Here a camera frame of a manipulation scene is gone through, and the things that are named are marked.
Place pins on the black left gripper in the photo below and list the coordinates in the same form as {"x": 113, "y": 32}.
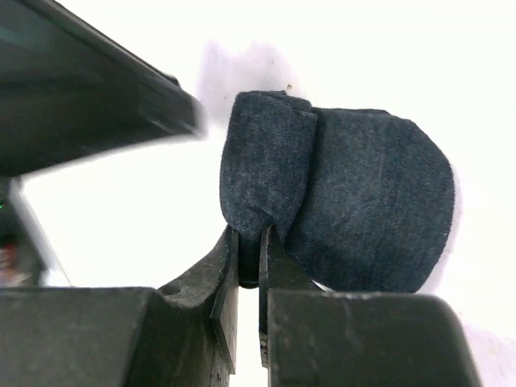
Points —
{"x": 68, "y": 91}

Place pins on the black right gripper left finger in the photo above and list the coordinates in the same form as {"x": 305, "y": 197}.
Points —
{"x": 205, "y": 301}

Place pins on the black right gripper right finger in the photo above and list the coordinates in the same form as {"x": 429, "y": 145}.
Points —
{"x": 276, "y": 271}

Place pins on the navy santa sock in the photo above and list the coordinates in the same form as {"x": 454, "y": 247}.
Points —
{"x": 362, "y": 200}

